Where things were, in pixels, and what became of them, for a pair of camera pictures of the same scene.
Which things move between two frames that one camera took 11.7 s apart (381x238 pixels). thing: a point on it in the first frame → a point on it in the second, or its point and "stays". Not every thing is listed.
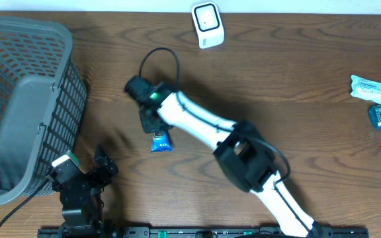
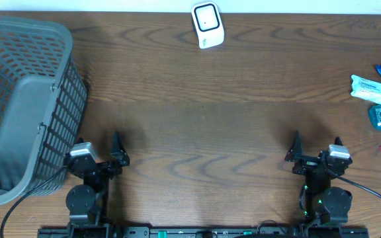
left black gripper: (107, 164) → (120, 155)
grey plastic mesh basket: (32, 100) stays
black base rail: (196, 233) stays
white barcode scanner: (208, 24) stays
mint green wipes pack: (372, 90) stays
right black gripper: (147, 127) → (307, 163)
